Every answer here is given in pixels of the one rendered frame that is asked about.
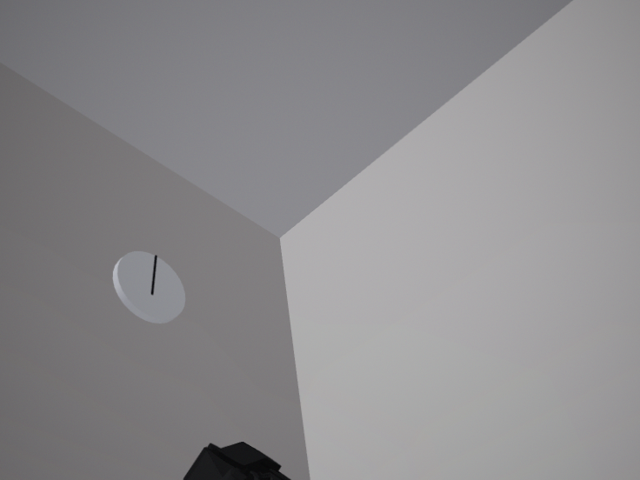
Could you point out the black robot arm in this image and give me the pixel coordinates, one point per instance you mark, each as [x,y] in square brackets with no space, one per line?
[238,461]

